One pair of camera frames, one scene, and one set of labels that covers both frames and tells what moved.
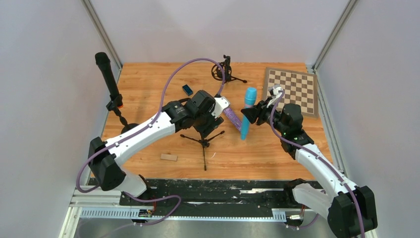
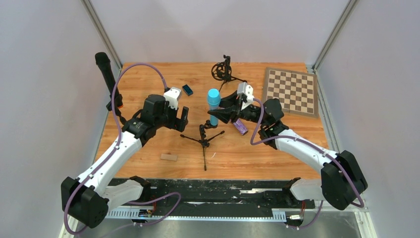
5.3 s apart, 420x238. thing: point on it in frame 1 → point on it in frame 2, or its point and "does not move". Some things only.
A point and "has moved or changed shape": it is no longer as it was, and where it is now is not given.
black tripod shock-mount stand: (217, 73) does not move
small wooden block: (169, 157) does not move
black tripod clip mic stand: (204, 143) does not move
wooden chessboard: (299, 88) does not move
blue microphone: (250, 95) has moved or changed shape
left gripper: (212, 123) → (177, 117)
